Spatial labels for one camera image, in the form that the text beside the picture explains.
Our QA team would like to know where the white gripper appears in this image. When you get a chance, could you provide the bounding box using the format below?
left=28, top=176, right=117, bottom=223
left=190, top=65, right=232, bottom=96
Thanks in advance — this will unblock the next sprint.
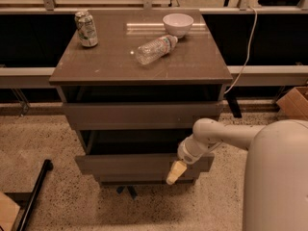
left=167, top=135, right=209, bottom=185

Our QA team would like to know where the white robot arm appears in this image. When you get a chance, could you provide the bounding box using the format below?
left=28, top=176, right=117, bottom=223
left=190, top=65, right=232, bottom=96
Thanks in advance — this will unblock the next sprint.
left=167, top=118, right=308, bottom=231

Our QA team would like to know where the grey top drawer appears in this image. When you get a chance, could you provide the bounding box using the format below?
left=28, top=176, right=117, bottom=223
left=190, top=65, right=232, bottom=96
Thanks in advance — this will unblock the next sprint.
left=63, top=102, right=222, bottom=130

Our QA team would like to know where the grey three-drawer cabinet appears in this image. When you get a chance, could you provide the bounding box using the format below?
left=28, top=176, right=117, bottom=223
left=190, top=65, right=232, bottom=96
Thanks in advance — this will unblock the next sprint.
left=50, top=10, right=232, bottom=186

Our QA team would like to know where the blue tape cross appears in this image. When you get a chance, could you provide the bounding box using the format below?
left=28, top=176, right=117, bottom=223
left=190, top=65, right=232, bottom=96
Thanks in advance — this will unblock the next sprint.
left=116, top=186, right=138, bottom=199

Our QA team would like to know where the black table leg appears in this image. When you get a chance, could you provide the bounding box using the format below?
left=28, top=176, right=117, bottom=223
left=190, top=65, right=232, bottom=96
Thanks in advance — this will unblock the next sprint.
left=225, top=93, right=242, bottom=118

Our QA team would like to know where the clear plastic water bottle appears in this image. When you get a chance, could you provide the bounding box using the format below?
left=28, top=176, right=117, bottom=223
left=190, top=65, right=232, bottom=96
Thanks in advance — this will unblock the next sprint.
left=136, top=35, right=178, bottom=65

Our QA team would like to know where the black metal bar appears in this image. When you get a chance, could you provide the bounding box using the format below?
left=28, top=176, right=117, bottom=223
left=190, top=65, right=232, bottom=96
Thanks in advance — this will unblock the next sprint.
left=16, top=159, right=53, bottom=231

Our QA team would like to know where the cardboard box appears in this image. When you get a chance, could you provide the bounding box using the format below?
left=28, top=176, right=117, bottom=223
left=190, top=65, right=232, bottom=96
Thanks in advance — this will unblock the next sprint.
left=277, top=87, right=308, bottom=120

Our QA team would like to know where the white bowl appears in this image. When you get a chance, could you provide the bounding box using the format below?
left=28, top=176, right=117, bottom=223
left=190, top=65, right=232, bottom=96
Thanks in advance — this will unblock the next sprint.
left=163, top=13, right=193, bottom=38

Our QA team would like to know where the green white soda can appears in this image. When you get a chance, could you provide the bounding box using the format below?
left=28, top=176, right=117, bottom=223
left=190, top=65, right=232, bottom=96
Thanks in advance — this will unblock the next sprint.
left=75, top=11, right=98, bottom=47

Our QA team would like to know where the wooden board corner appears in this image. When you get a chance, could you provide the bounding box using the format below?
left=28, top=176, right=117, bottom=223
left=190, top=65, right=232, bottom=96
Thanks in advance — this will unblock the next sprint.
left=0, top=192, right=20, bottom=231

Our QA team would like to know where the white cable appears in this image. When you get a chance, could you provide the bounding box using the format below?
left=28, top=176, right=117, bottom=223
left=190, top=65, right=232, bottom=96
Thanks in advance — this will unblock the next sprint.
left=223, top=6, right=259, bottom=96

